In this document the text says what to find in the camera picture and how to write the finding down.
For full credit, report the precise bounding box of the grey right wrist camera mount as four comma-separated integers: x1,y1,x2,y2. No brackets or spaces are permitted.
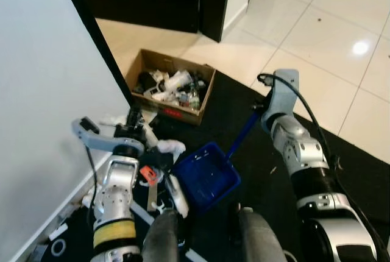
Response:
262,69,300,122

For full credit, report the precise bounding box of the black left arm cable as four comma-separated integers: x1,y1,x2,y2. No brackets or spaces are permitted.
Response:
85,146,99,226

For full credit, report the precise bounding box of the dark door frame post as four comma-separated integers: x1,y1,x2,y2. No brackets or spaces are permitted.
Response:
198,0,233,42

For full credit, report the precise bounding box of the grey robot left leg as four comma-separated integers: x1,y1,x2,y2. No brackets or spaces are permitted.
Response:
143,210,183,262

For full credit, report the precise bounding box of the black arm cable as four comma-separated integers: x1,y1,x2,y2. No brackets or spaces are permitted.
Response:
256,73,390,262
85,146,99,226

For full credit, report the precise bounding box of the black crumpled bag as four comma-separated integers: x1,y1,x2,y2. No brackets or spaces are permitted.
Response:
137,72,160,94

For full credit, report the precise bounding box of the dark brown door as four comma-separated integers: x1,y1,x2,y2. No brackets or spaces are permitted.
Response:
85,0,202,34

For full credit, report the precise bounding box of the grey robot right leg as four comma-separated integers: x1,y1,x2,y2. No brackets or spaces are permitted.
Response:
238,207,287,262

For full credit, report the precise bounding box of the black floor rug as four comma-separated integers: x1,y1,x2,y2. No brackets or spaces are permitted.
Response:
37,69,390,262

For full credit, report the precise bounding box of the white plastic bottle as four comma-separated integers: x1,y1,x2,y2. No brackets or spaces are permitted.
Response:
161,70,193,92

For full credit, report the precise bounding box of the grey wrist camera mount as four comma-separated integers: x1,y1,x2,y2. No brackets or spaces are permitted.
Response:
72,118,148,155
262,69,300,122

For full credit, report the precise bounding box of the clear plastic bottle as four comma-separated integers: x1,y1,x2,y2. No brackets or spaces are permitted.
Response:
186,85,202,112

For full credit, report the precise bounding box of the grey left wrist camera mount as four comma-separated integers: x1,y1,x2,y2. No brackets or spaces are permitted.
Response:
72,118,148,155

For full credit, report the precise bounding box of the blue long-handled dustpan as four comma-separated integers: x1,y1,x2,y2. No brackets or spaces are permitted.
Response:
172,111,261,215

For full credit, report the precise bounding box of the orange tag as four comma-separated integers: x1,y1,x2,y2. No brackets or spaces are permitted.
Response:
140,165,158,185

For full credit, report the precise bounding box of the beige wooden stick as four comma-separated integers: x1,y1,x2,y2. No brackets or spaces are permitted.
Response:
147,183,157,212

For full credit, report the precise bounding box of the brown cardboard box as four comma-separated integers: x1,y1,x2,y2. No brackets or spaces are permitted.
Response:
125,49,217,126

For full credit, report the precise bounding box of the grey robot leg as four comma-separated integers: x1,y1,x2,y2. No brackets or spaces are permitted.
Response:
238,207,287,262
143,210,183,262

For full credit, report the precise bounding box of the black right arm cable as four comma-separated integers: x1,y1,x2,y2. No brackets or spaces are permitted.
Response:
256,73,390,262

